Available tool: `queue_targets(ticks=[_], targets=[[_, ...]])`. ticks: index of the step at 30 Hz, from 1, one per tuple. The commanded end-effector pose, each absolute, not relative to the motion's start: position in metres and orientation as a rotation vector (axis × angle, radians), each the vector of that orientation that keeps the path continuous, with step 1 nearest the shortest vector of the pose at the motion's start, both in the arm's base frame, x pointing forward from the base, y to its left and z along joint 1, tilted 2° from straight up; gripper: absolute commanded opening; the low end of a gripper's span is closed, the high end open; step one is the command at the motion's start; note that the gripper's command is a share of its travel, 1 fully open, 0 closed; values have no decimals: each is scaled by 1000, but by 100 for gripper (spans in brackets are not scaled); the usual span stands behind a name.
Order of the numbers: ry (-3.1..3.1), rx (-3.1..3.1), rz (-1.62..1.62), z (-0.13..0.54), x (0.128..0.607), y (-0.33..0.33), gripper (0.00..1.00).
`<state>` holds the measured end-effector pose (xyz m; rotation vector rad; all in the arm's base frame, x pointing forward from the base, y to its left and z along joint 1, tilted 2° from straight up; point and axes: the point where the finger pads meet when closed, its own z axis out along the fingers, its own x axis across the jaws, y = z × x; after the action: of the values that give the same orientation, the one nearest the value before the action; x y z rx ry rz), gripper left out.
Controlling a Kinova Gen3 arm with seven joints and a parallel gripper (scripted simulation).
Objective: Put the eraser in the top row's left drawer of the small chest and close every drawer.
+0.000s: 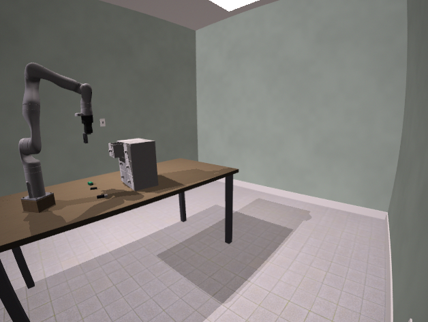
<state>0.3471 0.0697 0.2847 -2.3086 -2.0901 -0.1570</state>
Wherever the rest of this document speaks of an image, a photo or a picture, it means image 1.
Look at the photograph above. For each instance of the small grey chest of drawers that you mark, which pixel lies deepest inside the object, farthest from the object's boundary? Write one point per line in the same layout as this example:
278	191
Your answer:
144	163

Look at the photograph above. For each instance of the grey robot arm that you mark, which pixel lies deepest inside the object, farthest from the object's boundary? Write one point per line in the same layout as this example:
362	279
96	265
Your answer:
31	112

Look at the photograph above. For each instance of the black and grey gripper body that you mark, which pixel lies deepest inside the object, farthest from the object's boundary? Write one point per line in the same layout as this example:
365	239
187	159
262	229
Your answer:
87	119

